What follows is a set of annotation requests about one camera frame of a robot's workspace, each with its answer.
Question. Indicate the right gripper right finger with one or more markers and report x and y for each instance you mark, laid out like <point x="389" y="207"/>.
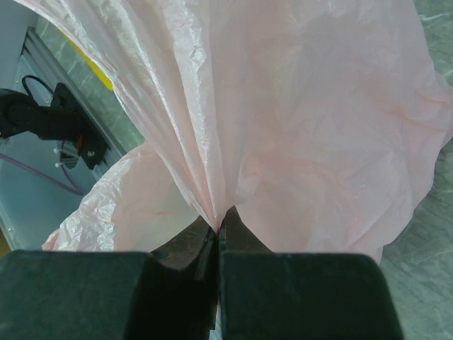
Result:
<point x="269" y="295"/>

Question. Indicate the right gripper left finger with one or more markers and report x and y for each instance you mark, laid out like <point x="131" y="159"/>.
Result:
<point x="169" y="293"/>

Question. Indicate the yellow plastic tray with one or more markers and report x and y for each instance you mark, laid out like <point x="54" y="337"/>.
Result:
<point x="91" y="64"/>

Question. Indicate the pink plastic bag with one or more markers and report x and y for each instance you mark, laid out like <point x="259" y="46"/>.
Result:
<point x="320" y="121"/>

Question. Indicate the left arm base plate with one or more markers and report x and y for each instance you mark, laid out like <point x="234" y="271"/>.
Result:
<point x="64" y="119"/>

